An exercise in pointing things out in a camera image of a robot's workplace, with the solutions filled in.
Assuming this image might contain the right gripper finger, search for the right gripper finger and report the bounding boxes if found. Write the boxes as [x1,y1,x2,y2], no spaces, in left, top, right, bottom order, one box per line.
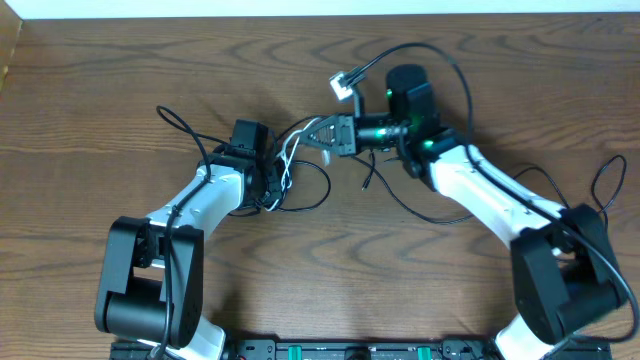
[300,136,336,150]
[300,115,340,143]

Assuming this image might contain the white USB cable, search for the white USB cable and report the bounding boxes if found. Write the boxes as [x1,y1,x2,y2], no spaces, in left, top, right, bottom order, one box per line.
[267,116,332,212]

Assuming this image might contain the black USB cable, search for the black USB cable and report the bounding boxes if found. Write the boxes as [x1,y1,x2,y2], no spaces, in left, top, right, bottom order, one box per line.
[227,113,476,226]

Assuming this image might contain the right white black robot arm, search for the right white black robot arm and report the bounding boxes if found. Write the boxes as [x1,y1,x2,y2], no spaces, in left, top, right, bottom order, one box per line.
[300,114,639,359]

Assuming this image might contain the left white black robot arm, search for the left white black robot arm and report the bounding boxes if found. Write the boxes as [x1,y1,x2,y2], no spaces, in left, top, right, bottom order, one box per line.
[94,154,284,359]

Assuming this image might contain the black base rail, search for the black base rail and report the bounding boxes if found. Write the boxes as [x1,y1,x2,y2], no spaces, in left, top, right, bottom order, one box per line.
[108,339,613,360]

